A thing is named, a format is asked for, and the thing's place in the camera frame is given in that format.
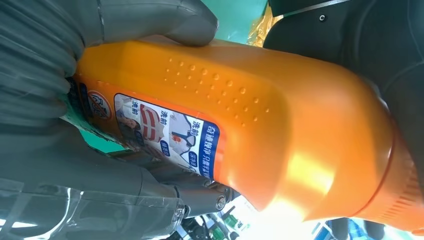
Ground yellow plastic wrapped package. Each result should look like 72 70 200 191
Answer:
246 4 282 47

